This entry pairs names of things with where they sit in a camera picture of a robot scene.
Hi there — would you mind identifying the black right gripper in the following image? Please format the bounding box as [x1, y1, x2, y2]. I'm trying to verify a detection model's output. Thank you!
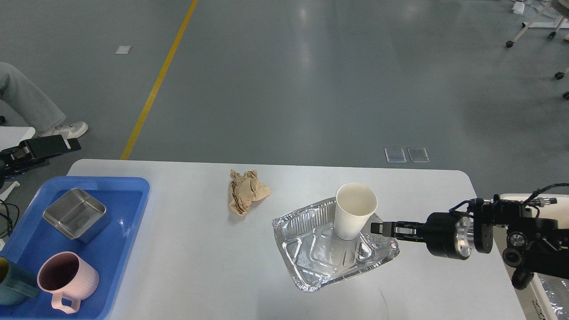
[370, 212, 472, 260]

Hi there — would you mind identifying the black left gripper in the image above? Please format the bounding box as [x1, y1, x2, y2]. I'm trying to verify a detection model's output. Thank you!
[0, 135, 82, 188]

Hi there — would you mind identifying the white paper cup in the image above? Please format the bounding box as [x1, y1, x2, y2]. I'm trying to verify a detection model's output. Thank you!
[334, 182, 378, 240]

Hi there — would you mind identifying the stainless steel rectangular tray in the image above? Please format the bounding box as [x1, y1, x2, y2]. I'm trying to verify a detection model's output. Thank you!
[42, 188, 111, 244]

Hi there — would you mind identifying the aluminium foil tray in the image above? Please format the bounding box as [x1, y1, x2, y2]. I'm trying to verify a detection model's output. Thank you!
[272, 198, 400, 293]

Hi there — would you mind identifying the pink plastic mug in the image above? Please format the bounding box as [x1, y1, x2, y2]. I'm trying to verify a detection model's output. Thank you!
[36, 251, 100, 314]

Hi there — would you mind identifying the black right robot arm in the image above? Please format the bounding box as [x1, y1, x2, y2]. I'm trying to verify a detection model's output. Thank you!
[370, 183, 569, 290]

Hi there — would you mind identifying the person in white clothes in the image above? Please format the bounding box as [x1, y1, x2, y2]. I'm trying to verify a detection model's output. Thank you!
[0, 62, 89, 139]

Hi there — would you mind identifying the blue plastic tray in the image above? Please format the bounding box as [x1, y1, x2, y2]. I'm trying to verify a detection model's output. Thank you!
[0, 176, 150, 320]

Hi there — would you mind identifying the teal mug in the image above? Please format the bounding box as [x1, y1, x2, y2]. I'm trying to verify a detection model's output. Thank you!
[0, 256, 40, 306]

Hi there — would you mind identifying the crumpled brown paper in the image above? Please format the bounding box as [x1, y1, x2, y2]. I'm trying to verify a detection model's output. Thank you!
[229, 169, 272, 216]

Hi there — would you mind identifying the white bin right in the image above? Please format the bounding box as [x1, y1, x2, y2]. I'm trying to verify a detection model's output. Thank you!
[515, 194, 569, 320]

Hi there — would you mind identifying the black wheeled chair base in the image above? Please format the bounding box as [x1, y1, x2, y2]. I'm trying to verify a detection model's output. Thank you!
[554, 64, 569, 99]

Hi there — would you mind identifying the white wheeled cart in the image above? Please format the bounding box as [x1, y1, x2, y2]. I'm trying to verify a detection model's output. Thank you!
[505, 0, 569, 48]

